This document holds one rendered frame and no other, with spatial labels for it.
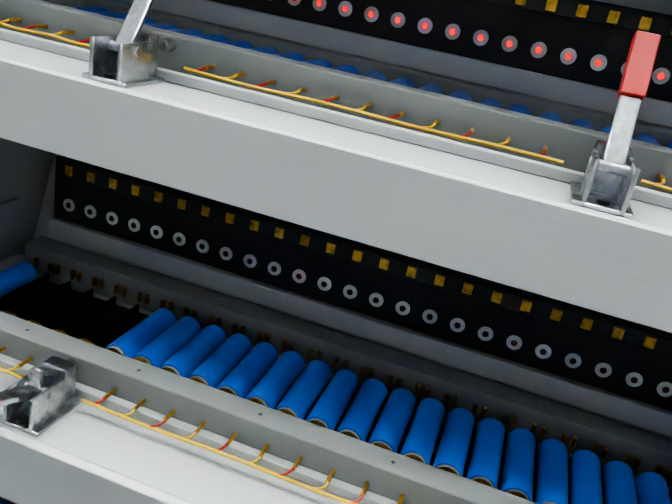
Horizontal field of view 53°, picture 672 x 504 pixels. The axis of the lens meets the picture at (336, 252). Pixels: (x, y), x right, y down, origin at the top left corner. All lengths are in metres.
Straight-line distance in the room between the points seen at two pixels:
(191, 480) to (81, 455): 0.06
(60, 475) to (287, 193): 0.20
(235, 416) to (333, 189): 0.15
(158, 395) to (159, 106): 0.17
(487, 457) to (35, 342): 0.29
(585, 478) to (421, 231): 0.20
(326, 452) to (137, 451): 0.11
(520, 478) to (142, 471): 0.22
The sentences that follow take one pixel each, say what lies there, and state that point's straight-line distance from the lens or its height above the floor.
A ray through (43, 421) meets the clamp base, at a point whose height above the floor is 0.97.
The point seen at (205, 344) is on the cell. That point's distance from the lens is 0.48.
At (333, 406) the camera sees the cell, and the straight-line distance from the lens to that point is 0.44.
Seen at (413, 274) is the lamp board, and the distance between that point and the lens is 0.49.
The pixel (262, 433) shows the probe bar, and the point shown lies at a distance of 0.41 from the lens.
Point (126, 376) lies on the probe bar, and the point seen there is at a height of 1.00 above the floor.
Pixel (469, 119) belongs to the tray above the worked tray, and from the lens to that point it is 0.40.
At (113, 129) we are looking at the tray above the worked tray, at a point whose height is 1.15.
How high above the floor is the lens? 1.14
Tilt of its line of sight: 4 degrees down
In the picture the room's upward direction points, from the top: 16 degrees clockwise
